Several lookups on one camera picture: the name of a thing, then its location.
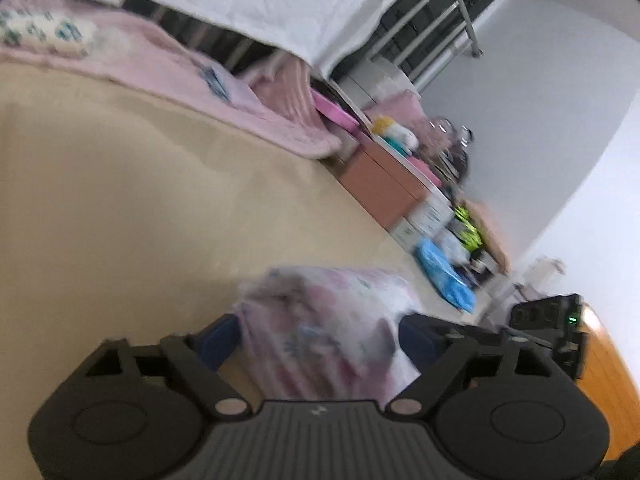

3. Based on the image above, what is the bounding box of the green floral small pillow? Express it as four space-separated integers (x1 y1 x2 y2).
1 9 98 58

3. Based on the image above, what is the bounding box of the yellow white plush toy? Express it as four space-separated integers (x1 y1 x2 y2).
371 116 420 157

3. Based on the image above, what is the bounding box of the neon yellow green item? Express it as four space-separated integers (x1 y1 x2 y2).
449 206 484 252

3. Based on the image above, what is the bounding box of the pink blanket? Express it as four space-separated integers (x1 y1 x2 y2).
1 0 341 159

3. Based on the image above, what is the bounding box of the brown cardboard box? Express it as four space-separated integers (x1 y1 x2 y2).
338 141 431 231

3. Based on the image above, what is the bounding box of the magenta pink flat box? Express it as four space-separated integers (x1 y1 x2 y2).
311 90 360 133

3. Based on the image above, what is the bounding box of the white printed carton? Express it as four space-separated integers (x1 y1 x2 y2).
390 194 454 252

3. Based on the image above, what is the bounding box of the metal window railing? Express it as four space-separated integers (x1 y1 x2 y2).
338 0 483 84

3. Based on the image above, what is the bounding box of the blue plastic bag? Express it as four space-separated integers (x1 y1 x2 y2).
413 238 476 313

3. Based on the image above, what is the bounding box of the floral pink white garment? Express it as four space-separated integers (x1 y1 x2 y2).
233 266 422 405

